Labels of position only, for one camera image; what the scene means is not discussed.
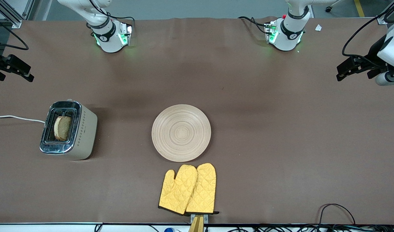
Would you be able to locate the slice of toast bread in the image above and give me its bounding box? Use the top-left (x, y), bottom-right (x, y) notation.
top-left (53, 116), bottom-right (72, 141)

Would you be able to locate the round light wooden plate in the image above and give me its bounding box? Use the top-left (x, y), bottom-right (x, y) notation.
top-left (151, 104), bottom-right (212, 162)

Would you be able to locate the cream and chrome toaster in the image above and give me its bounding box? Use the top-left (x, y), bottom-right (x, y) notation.
top-left (39, 99), bottom-right (98, 160)

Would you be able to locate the yellow quilted oven mitt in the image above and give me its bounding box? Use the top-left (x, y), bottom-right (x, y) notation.
top-left (185, 163), bottom-right (219, 215)
top-left (158, 164), bottom-right (198, 216)

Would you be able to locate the wooden stick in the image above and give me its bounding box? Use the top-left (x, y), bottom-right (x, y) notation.
top-left (188, 215), bottom-right (204, 232)

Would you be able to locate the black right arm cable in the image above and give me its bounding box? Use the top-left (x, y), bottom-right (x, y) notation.
top-left (0, 14), bottom-right (29, 51)

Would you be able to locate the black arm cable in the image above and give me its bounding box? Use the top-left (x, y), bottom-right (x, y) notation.
top-left (342, 0), bottom-right (394, 58)
top-left (0, 14), bottom-right (29, 51)

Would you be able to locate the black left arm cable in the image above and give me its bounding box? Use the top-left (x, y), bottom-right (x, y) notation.
top-left (342, 0), bottom-right (394, 58)

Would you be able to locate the white toaster power cord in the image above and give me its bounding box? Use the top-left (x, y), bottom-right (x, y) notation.
top-left (0, 115), bottom-right (46, 124)

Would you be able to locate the aluminium frame profile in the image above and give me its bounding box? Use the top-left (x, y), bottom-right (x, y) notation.
top-left (0, 0), bottom-right (35, 29)

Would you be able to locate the black left base cable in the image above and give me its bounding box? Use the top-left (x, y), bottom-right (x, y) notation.
top-left (237, 16), bottom-right (269, 34)

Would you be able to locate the black base cable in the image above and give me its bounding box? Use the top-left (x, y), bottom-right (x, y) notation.
top-left (237, 16), bottom-right (269, 34)
top-left (88, 0), bottom-right (135, 34)

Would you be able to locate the black right base cable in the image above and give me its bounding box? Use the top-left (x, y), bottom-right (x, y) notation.
top-left (88, 0), bottom-right (135, 34)

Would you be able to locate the black looped cable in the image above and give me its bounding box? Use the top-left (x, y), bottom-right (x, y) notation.
top-left (318, 203), bottom-right (356, 226)

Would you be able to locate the black cable bundle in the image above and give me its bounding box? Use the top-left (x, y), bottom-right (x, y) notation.
top-left (229, 224), bottom-right (394, 232)

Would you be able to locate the grey metal bracket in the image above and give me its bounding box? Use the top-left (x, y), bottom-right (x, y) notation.
top-left (190, 214), bottom-right (209, 224)

